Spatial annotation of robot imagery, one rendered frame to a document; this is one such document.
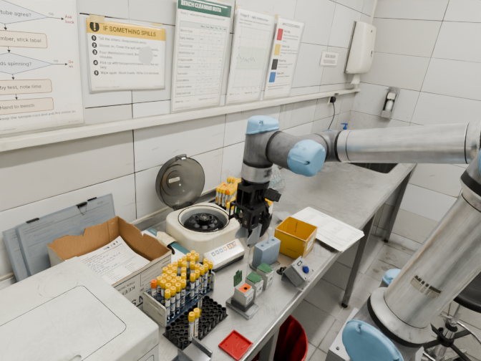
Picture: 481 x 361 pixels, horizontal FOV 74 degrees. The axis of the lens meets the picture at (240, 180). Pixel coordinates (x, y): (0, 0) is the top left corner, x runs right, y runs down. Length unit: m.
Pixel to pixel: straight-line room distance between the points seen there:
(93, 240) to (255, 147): 0.69
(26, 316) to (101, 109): 0.67
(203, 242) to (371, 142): 0.66
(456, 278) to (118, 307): 0.56
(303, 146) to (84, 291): 0.51
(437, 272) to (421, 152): 0.23
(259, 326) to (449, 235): 0.62
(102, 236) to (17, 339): 0.62
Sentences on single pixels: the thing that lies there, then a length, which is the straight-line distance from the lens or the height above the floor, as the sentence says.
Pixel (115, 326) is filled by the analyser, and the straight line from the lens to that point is 0.62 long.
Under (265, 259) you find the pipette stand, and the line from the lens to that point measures 1.18.
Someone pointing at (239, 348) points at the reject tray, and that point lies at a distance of 0.97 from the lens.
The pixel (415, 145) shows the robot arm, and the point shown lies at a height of 1.48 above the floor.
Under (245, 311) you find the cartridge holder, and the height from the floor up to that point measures 0.89.
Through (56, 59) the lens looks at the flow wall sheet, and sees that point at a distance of 1.04.
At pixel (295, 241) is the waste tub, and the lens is 1.25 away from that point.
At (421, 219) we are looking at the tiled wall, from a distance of 3.32.
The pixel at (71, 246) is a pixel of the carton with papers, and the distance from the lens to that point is 1.17.
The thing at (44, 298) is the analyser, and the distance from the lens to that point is 0.70.
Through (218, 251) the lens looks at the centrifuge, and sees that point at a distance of 1.19.
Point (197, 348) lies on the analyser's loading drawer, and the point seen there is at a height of 0.92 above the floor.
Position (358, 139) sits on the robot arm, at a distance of 0.74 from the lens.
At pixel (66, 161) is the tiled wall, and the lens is 1.12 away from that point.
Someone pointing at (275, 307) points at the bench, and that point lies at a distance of 1.09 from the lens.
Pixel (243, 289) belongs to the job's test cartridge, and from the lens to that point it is 1.01.
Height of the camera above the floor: 1.63
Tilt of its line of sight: 24 degrees down
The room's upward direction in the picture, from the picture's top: 6 degrees clockwise
